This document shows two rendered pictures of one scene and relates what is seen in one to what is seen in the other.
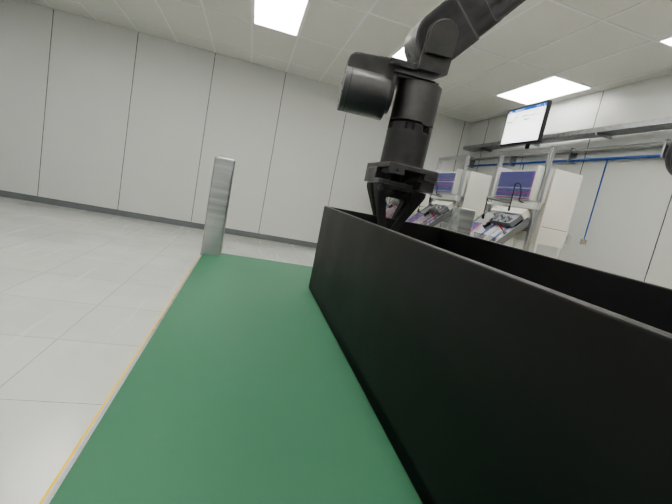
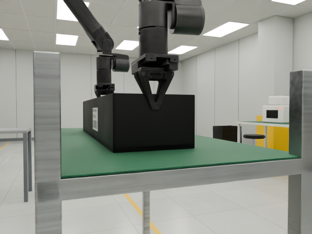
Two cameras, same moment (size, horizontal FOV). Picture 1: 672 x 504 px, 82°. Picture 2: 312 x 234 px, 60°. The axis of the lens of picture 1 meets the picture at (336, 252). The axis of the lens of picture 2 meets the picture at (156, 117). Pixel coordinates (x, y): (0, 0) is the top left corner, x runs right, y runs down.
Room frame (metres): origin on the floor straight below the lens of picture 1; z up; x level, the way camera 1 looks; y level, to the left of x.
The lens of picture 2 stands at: (1.05, -0.12, 1.03)
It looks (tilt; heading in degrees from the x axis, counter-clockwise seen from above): 2 degrees down; 174
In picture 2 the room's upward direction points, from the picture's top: straight up
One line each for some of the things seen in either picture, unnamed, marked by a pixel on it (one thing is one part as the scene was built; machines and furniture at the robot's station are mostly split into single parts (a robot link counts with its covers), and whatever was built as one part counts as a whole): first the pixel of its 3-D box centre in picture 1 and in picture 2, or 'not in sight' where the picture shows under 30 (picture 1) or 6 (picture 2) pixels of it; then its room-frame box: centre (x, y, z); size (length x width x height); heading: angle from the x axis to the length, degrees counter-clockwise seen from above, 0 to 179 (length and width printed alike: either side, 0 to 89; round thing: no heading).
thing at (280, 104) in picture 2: not in sight; (279, 109); (-3.38, 2.54, 1.03); 0.44 x 0.37 x 0.46; 20
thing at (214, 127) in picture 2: not in sight; (227, 137); (-5.69, 2.51, 0.30); 0.64 x 0.44 x 0.60; 107
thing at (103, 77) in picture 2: not in sight; (104, 79); (-0.02, -0.20, 1.15); 0.10 x 0.07 x 0.07; 14
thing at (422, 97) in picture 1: (410, 105); (155, 18); (0.52, -0.06, 1.21); 0.07 x 0.06 x 0.07; 97
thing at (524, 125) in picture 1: (527, 127); not in sight; (4.07, -1.64, 2.10); 0.58 x 0.14 x 0.41; 14
